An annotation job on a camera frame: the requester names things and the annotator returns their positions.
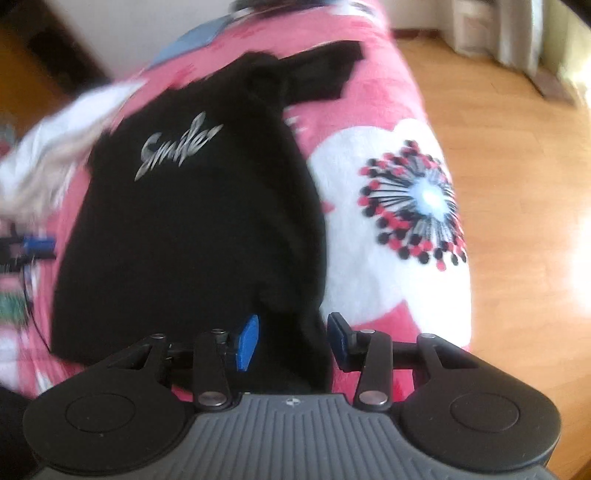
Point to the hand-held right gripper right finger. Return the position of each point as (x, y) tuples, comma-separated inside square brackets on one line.
[(339, 341)]

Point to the white water dispenser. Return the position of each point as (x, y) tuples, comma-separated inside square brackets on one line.
[(473, 23)]

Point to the person's black garment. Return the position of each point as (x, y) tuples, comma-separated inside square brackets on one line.
[(11, 424)]

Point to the black printed t-shirt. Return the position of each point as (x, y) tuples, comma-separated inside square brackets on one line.
[(184, 230)]

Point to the pink floral blanket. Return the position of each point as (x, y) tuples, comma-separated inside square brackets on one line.
[(383, 92)]

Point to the grey curtain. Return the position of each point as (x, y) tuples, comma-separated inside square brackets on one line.
[(519, 37)]

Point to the blue folded cloth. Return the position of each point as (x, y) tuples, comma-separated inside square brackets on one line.
[(194, 39)]

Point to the wooden board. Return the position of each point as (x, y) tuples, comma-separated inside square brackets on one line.
[(554, 85)]

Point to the wooden door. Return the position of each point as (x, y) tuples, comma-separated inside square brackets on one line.
[(27, 69)]

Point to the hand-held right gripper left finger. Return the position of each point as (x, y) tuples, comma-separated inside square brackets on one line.
[(247, 341)]

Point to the white garment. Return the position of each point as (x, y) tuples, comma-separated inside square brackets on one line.
[(60, 134)]

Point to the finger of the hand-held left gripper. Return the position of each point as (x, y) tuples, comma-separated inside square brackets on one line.
[(39, 244)]

